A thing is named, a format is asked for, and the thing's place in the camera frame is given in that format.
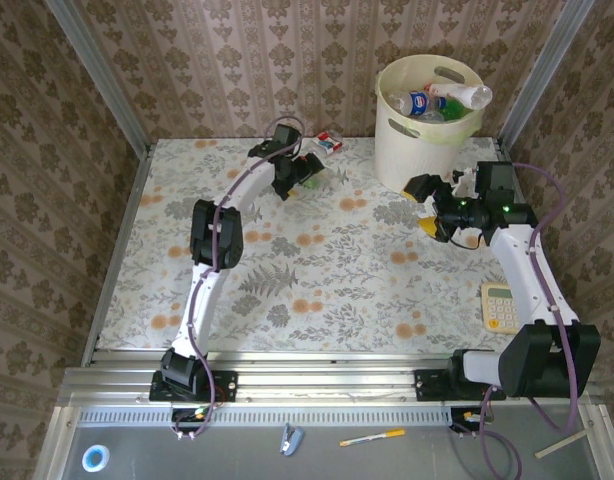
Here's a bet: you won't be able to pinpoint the red white small box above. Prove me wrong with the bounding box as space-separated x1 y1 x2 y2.
314 130 344 155

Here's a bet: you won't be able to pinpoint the green bottle orange cap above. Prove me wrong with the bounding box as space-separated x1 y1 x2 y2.
439 97 474 122

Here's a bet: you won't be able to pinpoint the clear bottle blue white-text label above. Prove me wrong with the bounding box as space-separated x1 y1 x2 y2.
388 88 447 119

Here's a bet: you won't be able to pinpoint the cream plastic bin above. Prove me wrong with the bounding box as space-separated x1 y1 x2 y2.
374 53 487 192

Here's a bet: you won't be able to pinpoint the yellow calculator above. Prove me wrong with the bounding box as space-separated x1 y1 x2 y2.
480 282 522 335

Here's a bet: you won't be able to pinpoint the floral tablecloth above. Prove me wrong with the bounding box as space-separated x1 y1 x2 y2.
96 137 553 354

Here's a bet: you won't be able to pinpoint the white yellow marker pen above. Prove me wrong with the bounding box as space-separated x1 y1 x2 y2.
338 428 406 448

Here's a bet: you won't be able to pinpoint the wooden stick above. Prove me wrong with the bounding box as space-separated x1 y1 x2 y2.
534 428 588 460

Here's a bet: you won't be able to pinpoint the blue grey stapler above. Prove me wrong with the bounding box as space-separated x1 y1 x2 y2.
279 422 306 457

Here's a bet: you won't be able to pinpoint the blue tape roll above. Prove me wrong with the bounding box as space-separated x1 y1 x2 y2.
81 443 111 474

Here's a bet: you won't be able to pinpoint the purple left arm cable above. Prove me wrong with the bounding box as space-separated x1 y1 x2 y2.
172 114 306 441

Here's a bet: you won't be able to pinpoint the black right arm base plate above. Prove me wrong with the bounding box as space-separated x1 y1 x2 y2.
413 368 507 402

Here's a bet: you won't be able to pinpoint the aluminium frame post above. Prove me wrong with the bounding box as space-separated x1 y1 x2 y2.
497 0 597 146
42 0 153 157

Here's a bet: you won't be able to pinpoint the aluminium mounting rail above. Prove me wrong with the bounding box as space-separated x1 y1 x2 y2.
56 348 604 409

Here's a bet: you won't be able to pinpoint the base connector wires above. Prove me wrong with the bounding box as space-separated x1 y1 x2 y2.
169 402 223 444
449 407 493 435

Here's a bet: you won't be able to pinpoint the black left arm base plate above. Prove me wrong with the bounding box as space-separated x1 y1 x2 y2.
149 369 238 404

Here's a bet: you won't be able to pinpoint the grey slotted cable duct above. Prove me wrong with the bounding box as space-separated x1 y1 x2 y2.
78 405 456 427

